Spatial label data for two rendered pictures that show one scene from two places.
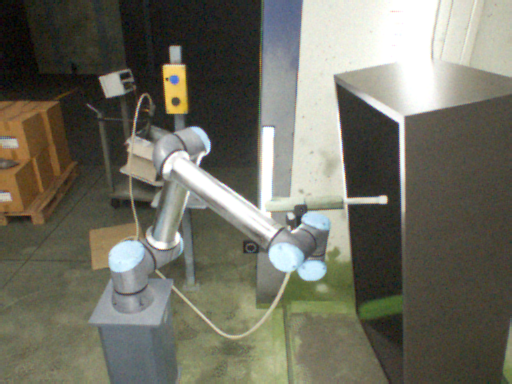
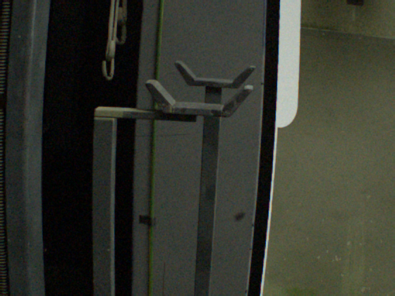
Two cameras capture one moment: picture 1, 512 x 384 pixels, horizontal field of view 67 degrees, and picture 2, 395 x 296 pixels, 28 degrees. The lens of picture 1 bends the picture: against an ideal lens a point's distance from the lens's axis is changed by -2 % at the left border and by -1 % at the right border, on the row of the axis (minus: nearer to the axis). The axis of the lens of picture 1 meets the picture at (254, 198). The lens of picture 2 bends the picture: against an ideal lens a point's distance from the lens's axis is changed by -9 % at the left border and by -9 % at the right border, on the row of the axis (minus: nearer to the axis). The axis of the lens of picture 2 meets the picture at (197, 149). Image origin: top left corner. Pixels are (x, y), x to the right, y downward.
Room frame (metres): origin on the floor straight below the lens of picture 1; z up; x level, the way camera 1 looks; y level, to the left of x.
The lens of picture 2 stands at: (2.03, 1.17, 1.18)
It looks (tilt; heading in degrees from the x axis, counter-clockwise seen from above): 10 degrees down; 274
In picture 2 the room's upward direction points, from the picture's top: 3 degrees clockwise
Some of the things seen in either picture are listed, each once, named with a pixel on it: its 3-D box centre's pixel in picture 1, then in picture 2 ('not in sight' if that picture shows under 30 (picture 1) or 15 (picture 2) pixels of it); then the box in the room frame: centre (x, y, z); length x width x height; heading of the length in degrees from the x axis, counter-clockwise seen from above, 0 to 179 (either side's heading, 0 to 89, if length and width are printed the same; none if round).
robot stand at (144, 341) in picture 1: (141, 349); not in sight; (1.38, 0.54, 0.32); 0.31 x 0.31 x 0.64; 0
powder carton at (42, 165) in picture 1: (30, 168); not in sight; (3.63, 2.27, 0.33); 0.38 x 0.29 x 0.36; 10
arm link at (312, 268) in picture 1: (309, 260); not in sight; (1.07, -0.19, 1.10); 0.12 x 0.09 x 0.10; 4
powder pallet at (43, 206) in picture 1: (23, 190); not in sight; (3.62, 2.40, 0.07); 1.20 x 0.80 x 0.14; 7
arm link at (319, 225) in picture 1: (312, 234); not in sight; (1.06, -0.19, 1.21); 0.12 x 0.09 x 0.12; 144
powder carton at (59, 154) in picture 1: (49, 154); not in sight; (4.04, 2.27, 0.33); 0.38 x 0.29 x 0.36; 7
